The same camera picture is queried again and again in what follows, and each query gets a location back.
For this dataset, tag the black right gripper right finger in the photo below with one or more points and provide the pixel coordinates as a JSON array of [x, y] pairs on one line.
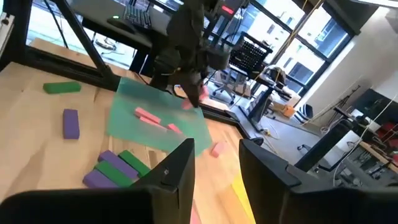
[[267, 180]]

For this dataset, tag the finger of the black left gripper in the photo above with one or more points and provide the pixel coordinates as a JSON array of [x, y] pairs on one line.
[[193, 90]]

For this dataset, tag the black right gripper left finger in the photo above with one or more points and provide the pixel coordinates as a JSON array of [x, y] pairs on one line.
[[174, 180]]

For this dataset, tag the pink rectangular block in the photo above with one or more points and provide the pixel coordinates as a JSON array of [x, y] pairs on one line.
[[186, 104], [147, 115], [217, 149], [152, 122], [195, 217]]

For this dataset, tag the green rectangular block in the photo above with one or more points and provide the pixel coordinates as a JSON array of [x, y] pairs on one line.
[[113, 173], [62, 87], [133, 161]]

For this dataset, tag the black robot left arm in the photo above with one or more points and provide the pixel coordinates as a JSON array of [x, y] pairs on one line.
[[186, 25]]

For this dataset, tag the yellow translucent plastic bin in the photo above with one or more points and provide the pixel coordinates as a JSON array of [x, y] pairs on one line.
[[244, 202]]

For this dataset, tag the grey office chair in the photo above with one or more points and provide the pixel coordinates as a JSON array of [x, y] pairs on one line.
[[227, 84]]

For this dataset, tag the black perforated panel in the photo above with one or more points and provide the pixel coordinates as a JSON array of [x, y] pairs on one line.
[[248, 56]]

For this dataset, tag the green translucent plastic bin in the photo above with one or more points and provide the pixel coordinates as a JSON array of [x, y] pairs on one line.
[[133, 93]]

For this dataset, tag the black screen with red bar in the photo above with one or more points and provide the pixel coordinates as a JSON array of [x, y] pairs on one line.
[[228, 9]]

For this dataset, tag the black standing desk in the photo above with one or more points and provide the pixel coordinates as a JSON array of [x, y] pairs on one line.
[[261, 105]]

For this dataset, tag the black keyboard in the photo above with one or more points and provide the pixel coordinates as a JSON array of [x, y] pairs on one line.
[[136, 15]]

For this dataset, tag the brown cardboard box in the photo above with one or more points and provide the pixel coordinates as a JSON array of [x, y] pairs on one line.
[[286, 109]]

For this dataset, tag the black computer mouse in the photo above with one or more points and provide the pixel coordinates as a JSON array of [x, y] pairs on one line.
[[121, 25]]

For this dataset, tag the black side desk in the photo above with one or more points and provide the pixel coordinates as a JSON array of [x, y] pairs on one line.
[[99, 15]]

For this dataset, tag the silver aluminium bracket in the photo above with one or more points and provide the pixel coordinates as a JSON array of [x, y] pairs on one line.
[[5, 34]]

